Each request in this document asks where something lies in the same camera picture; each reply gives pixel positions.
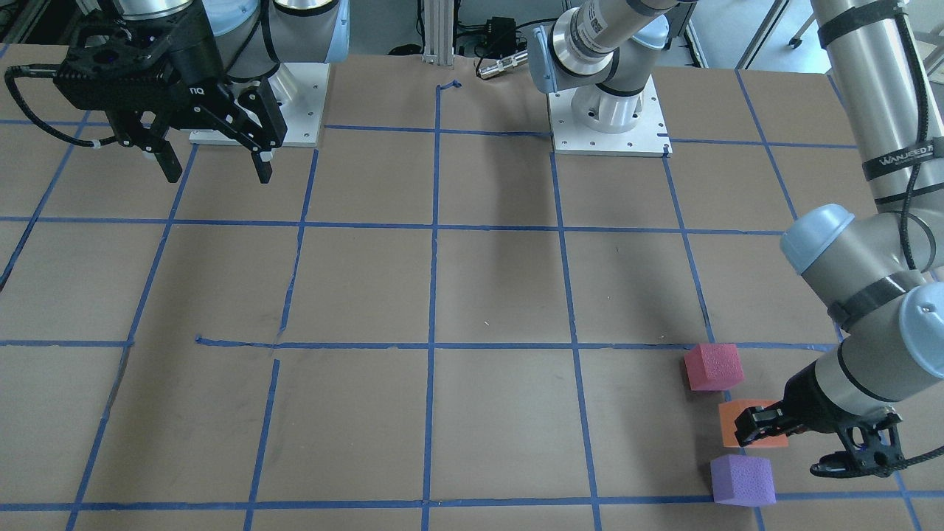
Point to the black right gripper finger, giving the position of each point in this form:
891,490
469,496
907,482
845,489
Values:
156,146
245,130

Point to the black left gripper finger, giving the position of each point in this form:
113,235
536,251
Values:
867,450
759,422

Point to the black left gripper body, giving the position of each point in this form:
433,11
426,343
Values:
815,402

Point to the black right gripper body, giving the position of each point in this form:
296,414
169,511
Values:
193,65

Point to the purple foam cube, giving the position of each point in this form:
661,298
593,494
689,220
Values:
742,480

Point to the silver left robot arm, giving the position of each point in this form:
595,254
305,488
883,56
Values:
870,273

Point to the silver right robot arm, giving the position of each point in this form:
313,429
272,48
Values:
251,73

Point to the pink foam cube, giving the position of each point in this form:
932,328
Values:
713,367

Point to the aluminium frame post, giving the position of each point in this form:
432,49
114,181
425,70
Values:
438,32

